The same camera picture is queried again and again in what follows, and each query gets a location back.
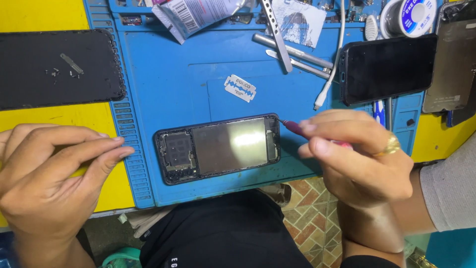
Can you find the person's right hand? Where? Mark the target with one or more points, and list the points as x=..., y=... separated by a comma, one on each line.
x=364, y=175

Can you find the person's left hand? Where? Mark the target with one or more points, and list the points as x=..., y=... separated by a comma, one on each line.
x=41, y=186

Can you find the purple pink precision screwdriver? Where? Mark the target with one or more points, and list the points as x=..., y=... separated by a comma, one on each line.
x=293, y=128

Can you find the person's right knee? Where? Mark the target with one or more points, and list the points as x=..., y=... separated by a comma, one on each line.
x=372, y=234

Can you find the grey rod tool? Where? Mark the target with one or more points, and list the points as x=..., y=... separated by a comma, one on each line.
x=388, y=113

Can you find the grey sleeve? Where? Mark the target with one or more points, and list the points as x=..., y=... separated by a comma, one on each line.
x=452, y=186

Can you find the green plastic object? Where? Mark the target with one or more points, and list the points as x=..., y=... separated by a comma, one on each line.
x=121, y=258

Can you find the black smartphone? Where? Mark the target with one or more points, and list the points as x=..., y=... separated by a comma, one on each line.
x=386, y=69

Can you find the black phone back cover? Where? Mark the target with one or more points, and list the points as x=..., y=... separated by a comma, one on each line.
x=29, y=74

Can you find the cluster of tiny screws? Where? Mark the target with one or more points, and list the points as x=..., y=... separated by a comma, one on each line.
x=55, y=72

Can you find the blue box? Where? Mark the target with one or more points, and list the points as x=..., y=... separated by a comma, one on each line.
x=452, y=249

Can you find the thick silver metal tool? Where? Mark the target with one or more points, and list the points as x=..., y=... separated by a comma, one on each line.
x=305, y=54

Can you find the grey phone display panel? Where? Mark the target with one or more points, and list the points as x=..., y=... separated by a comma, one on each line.
x=453, y=67

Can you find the white oval brush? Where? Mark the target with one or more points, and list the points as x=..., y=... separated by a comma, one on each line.
x=371, y=28

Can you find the silver razor blade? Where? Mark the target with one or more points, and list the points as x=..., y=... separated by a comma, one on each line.
x=240, y=88

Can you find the black shorts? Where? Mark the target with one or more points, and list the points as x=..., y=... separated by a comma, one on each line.
x=223, y=234

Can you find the torn white paper piece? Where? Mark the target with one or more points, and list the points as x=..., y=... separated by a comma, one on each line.
x=305, y=22

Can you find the small circuit board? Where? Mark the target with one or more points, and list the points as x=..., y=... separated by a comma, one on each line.
x=357, y=11

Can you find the perforated metal pry bar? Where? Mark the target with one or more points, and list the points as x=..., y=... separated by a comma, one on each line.
x=277, y=33

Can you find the blue silicone repair mat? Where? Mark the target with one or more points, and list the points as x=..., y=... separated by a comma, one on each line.
x=178, y=74

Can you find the grey glue tube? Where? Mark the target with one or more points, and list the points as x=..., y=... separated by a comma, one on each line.
x=193, y=15

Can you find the small metal bracket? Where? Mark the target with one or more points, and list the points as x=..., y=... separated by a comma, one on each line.
x=71, y=63

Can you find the opened black phone frame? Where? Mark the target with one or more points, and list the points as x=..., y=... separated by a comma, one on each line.
x=230, y=145

